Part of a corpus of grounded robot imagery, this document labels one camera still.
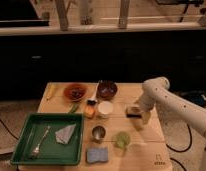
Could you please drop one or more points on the dark purple bowl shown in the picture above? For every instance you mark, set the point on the dark purple bowl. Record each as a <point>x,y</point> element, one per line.
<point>106,90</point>

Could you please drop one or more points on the small metal cup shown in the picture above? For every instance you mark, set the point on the small metal cup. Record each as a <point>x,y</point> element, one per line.
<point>98,133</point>

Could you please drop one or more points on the green plastic tray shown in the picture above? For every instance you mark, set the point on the green plastic tray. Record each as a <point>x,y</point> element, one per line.
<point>51,152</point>

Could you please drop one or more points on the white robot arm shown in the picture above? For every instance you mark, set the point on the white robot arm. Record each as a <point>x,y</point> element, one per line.
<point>156,90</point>

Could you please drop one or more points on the white handled brush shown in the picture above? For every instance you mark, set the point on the white handled brush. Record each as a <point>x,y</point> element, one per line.
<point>93,99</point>

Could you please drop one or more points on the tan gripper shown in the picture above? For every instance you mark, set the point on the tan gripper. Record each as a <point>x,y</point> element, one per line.
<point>141,117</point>

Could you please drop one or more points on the green plastic cup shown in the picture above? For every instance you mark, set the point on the green plastic cup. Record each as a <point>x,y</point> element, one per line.
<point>122,139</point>

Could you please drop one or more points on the green vegetable toy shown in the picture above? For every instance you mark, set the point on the green vegetable toy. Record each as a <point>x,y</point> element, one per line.
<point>74,108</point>

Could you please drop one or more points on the white cup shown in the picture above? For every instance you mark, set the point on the white cup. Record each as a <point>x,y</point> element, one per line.
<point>105,108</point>

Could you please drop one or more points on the grey folded cloth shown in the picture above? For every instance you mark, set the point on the grey folded cloth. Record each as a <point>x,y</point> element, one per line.
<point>64,135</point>

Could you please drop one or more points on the orange block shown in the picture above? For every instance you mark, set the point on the orange block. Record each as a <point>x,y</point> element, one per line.
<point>89,111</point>

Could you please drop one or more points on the silver fork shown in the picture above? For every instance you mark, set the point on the silver fork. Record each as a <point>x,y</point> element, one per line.
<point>36,150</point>

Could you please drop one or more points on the yellow banana toy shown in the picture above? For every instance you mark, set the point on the yellow banana toy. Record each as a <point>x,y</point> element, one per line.
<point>50,92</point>

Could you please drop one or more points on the tan black eraser block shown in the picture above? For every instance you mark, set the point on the tan black eraser block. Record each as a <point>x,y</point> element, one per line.
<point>133,112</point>

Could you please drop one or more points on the orange plate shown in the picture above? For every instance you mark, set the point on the orange plate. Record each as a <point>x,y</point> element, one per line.
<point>74,92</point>

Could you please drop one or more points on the blue sponge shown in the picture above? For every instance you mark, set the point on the blue sponge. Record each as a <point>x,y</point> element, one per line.
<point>97,154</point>

